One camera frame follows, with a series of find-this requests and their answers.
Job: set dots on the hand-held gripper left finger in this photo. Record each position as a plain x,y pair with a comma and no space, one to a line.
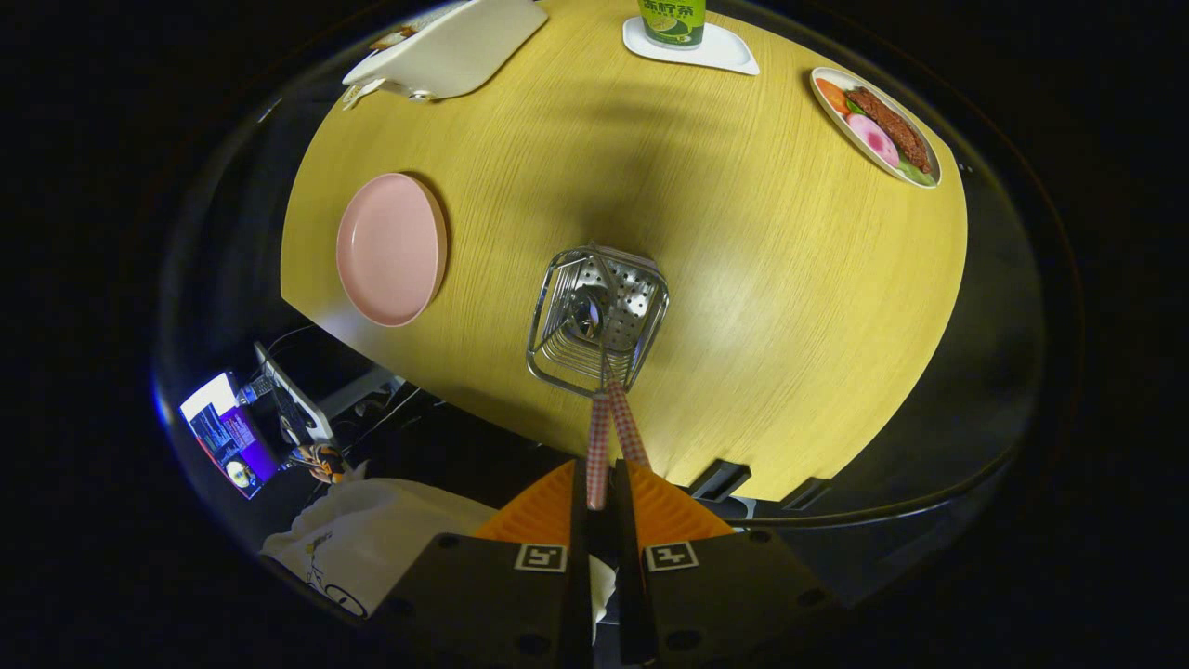
578,604

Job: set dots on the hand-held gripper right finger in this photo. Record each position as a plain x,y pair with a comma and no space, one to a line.
624,604

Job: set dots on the white cloth bag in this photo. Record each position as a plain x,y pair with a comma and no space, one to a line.
372,539

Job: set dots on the orange black striped object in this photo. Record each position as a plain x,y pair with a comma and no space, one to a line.
320,462

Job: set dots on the lit laptop screen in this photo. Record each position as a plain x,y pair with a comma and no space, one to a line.
228,437

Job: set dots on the pink plate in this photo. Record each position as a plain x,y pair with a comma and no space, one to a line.
390,251

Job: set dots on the white plate of food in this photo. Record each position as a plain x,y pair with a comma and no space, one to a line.
878,125

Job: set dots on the white coaster tray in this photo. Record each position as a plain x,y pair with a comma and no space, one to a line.
725,56

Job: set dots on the white toaster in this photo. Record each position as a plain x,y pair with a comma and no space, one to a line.
455,51

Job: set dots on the green label drink bottle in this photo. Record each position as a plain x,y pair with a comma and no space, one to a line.
671,20

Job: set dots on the toasted bread slice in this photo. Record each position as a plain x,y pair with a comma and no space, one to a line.
392,39

